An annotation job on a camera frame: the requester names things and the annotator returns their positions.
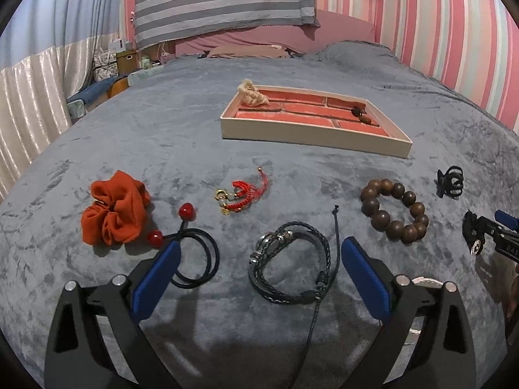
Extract dark brown beaded charm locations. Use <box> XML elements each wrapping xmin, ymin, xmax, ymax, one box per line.
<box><xmin>349</xmin><ymin>105</ymin><xmax>371</xmax><ymax>124</ymax></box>

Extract light green cloth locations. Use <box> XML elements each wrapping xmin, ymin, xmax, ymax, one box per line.
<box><xmin>127</xmin><ymin>67</ymin><xmax>165</xmax><ymax>86</ymax></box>

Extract grey plush blanket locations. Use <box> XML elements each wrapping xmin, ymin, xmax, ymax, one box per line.
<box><xmin>0</xmin><ymin>41</ymin><xmax>519</xmax><ymax>389</ymax></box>

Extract black hair claw clip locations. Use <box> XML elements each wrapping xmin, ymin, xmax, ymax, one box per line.
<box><xmin>436</xmin><ymin>165</ymin><xmax>464</xmax><ymax>200</ymax></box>

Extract red string bracelet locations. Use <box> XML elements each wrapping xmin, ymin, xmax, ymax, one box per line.
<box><xmin>211</xmin><ymin>166</ymin><xmax>272</xmax><ymax>216</ymax></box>

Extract brown wooden bead bracelet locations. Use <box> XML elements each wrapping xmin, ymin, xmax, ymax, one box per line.
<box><xmin>360</xmin><ymin>178</ymin><xmax>429</xmax><ymax>244</ymax></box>

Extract tan pillow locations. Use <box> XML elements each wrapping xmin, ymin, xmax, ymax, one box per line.
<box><xmin>207</xmin><ymin>44</ymin><xmax>290</xmax><ymax>59</ymax></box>

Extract black hair tie red beads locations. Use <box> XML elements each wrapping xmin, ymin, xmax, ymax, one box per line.
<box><xmin>147</xmin><ymin>202</ymin><xmax>220</xmax><ymax>290</ymax></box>

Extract orange wooden chair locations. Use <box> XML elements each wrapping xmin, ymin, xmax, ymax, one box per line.
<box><xmin>107</xmin><ymin>77</ymin><xmax>130</xmax><ymax>99</ymax></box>

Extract grey striped hanging cloth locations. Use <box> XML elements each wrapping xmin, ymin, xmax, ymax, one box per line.
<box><xmin>134</xmin><ymin>0</ymin><xmax>317</xmax><ymax>49</ymax></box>

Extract black braided leather bracelet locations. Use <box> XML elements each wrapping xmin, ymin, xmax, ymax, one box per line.
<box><xmin>248</xmin><ymin>205</ymin><xmax>342</xmax><ymax>389</ymax></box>

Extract blue and cream curtain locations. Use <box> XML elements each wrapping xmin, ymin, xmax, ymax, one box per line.
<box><xmin>0</xmin><ymin>0</ymin><xmax>136</xmax><ymax>203</ymax></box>

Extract beige scrunchie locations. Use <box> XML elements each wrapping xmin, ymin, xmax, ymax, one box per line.
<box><xmin>237</xmin><ymin>79</ymin><xmax>270</xmax><ymax>108</ymax></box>

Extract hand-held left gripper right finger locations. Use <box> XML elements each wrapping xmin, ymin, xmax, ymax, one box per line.
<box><xmin>341</xmin><ymin>237</ymin><xmax>477</xmax><ymax>389</ymax></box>

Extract orange fabric scrunchie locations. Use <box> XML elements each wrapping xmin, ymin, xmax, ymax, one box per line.
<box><xmin>80</xmin><ymin>170</ymin><xmax>152</xmax><ymax>246</ymax></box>

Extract brown cardboard box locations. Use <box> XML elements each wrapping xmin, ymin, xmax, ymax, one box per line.
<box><xmin>115</xmin><ymin>49</ymin><xmax>139</xmax><ymax>76</ymax></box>

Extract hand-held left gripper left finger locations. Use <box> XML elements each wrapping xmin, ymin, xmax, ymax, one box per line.
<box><xmin>44</xmin><ymin>240</ymin><xmax>183</xmax><ymax>389</ymax></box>

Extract blue folded cloth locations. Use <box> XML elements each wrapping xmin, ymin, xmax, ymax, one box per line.
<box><xmin>67</xmin><ymin>77</ymin><xmax>118</xmax><ymax>106</ymax></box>

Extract white tray red brick lining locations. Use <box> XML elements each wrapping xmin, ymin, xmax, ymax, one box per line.
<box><xmin>220</xmin><ymin>85</ymin><xmax>413</xmax><ymax>159</ymax></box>

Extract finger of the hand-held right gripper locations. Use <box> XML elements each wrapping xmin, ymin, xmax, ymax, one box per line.
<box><xmin>462</xmin><ymin>210</ymin><xmax>503</xmax><ymax>258</ymax></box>
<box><xmin>495</xmin><ymin>210</ymin><xmax>519</xmax><ymax>233</ymax></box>

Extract person's right hand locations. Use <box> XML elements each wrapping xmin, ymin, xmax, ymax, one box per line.
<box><xmin>505</xmin><ymin>263</ymin><xmax>519</xmax><ymax>321</ymax></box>

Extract pink bed headboard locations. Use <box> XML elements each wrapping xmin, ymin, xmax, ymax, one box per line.
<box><xmin>174</xmin><ymin>8</ymin><xmax>376</xmax><ymax>57</ymax></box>

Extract patterned storage box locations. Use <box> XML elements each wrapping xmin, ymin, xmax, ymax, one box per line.
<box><xmin>92</xmin><ymin>49</ymin><xmax>118</xmax><ymax>82</ymax></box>

